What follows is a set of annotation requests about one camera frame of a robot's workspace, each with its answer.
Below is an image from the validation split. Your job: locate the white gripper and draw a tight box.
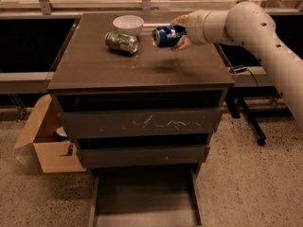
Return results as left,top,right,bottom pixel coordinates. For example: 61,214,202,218
170,9,210,51

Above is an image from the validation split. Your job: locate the blue pepsi can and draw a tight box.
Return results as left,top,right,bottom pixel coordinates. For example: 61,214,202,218
151,26,187,48

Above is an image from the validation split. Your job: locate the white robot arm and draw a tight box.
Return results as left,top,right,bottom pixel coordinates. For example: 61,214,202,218
171,1,303,128

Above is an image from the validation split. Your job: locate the green soda can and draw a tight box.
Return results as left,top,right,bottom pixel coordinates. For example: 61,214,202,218
105,31,138,54

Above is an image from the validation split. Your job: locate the grey drawer cabinet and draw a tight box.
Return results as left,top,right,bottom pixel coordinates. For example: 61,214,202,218
46,10,236,175

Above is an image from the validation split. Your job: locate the grey top drawer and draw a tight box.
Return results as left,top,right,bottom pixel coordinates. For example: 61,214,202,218
58,91,222,139

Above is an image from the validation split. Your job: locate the grey drawer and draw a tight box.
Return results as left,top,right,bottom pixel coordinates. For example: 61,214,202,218
88,165,205,227
58,91,222,139
77,133,211,168

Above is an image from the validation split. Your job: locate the grey middle drawer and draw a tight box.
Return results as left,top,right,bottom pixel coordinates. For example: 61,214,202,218
77,133,211,168

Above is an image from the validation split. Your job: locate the grey bottom drawer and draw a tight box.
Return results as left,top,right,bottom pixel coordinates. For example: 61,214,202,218
88,165,205,227

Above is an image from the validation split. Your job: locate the white bowl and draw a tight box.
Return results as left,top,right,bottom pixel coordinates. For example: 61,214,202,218
113,15,144,36

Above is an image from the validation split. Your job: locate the black wheeled stand leg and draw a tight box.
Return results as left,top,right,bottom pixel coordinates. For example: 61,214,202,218
225,96,266,147

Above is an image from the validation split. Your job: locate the open cardboard box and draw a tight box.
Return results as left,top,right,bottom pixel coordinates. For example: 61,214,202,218
14,95,86,173

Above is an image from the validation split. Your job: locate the black cable with plug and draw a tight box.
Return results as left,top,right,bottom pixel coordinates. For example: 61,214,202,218
230,63,260,88

